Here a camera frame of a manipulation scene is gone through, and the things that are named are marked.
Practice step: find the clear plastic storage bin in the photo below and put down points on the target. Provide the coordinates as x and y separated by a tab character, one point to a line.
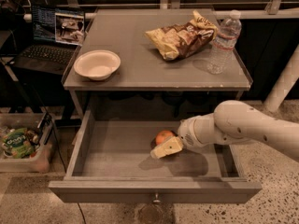
44	125

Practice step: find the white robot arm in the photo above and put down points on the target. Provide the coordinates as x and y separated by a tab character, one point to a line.
232	123

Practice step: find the yellow brown chip bag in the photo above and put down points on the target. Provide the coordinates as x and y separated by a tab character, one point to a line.
180	41

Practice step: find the black open laptop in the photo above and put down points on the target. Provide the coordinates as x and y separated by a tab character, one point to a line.
57	32

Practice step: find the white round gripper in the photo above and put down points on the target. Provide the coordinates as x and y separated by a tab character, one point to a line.
187	133

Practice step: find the white paper bowl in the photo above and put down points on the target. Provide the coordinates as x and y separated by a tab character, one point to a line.
97	64

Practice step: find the green snack bag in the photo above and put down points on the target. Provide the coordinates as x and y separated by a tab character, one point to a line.
17	144

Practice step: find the orange fruit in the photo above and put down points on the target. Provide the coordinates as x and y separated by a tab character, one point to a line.
162	135

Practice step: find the clear plastic water bottle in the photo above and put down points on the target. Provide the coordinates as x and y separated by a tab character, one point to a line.
224	43

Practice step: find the grey cabinet with counter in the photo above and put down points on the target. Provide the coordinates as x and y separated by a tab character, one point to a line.
122	31

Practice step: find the metal drawer knob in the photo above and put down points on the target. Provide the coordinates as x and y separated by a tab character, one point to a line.
156	199

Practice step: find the grey open top drawer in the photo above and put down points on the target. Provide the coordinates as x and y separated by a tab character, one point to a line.
111	163

